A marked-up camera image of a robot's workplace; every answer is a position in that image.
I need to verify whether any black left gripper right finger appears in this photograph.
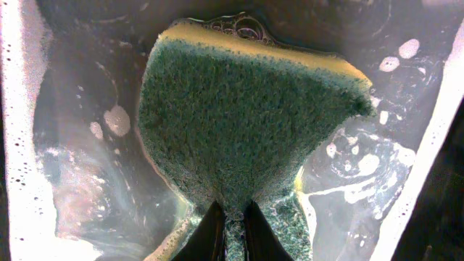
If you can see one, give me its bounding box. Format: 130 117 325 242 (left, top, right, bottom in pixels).
244 201 293 261

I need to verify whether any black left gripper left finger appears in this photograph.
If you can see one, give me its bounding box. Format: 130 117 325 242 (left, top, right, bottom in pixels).
172 201 225 261

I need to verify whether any green yellow sponge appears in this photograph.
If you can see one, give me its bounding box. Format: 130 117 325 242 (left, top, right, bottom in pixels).
138 20 373 260

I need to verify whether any black rectangular water tray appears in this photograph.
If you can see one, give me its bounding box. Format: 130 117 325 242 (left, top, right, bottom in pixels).
1 1 463 260

